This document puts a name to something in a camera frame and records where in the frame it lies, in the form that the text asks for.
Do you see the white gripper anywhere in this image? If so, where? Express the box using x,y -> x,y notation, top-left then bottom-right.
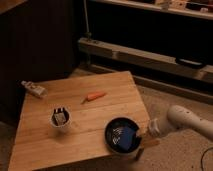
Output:
136,118 -> 162,148

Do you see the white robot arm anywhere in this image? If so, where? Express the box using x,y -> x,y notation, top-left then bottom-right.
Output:
136,105 -> 213,148

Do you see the blue sponge in bowl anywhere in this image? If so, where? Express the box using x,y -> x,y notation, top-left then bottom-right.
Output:
118,127 -> 136,150

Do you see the dark ceramic bowl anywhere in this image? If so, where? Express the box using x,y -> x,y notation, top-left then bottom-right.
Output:
104,117 -> 142,154

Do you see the orange carrot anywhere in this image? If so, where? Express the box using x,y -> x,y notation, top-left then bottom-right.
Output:
81,92 -> 107,104

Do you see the wooden table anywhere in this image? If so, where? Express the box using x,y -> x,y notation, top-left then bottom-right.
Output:
8,71 -> 149,171

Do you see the white cup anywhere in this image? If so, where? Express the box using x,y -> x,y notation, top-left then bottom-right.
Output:
50,107 -> 72,132

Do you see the black plug adapter in cup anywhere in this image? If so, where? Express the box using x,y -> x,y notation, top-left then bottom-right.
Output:
53,107 -> 67,126

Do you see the long wooden beam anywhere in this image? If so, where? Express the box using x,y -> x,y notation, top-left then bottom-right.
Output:
78,37 -> 213,84

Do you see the metal vertical pole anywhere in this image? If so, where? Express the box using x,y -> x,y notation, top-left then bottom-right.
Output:
83,0 -> 91,68

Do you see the white tube bottle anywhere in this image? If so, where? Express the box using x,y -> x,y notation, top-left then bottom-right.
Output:
21,81 -> 46,98

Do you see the wooden shelf with items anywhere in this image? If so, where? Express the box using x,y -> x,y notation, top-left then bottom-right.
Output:
90,0 -> 213,21

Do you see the black floor cable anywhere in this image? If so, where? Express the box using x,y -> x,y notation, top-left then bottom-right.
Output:
200,146 -> 213,171

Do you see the black handle strap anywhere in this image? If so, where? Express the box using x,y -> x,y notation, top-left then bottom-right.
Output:
175,57 -> 205,69

